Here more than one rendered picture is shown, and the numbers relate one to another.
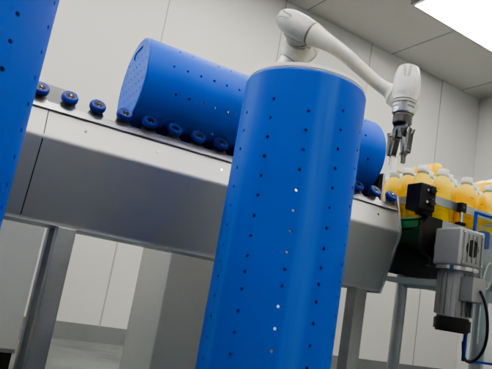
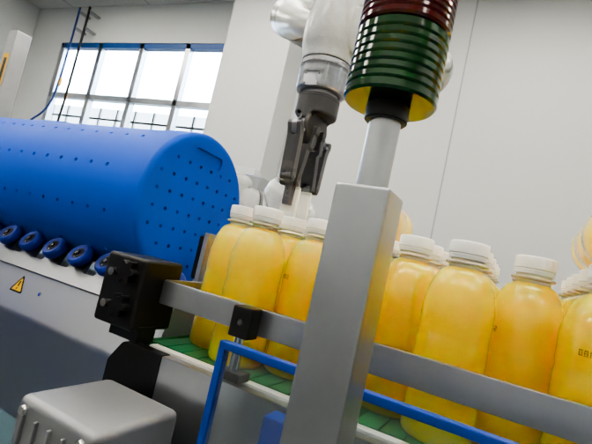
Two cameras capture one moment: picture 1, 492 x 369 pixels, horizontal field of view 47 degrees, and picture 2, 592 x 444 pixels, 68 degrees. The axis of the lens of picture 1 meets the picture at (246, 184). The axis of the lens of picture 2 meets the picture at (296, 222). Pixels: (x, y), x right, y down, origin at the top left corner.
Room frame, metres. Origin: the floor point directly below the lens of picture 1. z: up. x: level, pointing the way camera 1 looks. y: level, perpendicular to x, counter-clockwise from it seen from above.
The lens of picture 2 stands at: (1.66, -1.18, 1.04)
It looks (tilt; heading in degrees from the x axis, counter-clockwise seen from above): 5 degrees up; 54
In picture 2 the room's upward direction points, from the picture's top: 13 degrees clockwise
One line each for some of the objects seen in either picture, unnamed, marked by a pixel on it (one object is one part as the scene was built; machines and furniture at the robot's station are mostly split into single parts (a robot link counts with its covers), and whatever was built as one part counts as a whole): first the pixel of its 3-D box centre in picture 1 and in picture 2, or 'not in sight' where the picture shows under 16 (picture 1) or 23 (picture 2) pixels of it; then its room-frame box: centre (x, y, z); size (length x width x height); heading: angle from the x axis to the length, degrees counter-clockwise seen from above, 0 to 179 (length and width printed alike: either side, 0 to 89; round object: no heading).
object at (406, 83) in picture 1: (406, 84); (342, 27); (2.10, -0.57, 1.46); 0.13 x 0.11 x 0.16; 161
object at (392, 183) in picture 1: (392, 198); not in sight; (2.09, -0.56, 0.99); 0.07 x 0.07 x 0.19
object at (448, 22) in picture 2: not in sight; (408, 11); (1.87, -0.96, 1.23); 0.06 x 0.06 x 0.04
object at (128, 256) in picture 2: (419, 200); (141, 295); (1.86, -0.59, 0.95); 0.10 x 0.07 x 0.10; 26
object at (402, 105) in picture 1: (403, 108); (322, 83); (2.09, -0.56, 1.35); 0.09 x 0.09 x 0.06
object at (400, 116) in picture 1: (401, 126); (314, 122); (2.09, -0.56, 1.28); 0.08 x 0.07 x 0.09; 26
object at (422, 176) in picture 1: (420, 195); (227, 281); (1.96, -0.62, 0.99); 0.07 x 0.07 x 0.19
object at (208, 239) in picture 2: (371, 190); (213, 270); (2.02, -0.46, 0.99); 0.10 x 0.02 x 0.12; 26
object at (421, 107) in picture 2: not in sight; (395, 71); (1.87, -0.96, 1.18); 0.06 x 0.06 x 0.05
